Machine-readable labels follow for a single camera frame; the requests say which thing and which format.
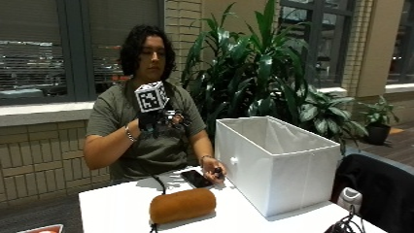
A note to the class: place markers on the small dark object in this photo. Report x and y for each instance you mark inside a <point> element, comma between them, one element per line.
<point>218,172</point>

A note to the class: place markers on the black smartphone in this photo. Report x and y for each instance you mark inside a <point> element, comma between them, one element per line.
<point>195,178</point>

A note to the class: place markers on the white marker cube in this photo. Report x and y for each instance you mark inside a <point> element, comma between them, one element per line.
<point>150,96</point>

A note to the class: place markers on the the person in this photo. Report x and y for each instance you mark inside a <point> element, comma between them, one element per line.
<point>146,142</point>

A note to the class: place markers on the brown bread loaf toy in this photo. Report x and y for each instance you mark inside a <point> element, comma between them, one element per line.
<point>182,206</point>

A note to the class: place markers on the white fabric storage box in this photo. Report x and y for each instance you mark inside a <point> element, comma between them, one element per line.
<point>275,168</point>

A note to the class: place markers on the large green leafy plant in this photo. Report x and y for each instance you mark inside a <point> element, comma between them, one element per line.
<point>250,64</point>

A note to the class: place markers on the white grey device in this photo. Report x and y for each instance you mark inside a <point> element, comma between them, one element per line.
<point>348,199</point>

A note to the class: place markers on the variegated leafy plant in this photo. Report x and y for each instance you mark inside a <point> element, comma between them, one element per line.
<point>327,113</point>

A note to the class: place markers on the small potted plant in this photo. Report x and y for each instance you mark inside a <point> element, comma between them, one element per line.
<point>378,121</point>

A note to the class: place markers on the red white object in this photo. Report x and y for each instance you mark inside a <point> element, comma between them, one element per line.
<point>41,229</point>

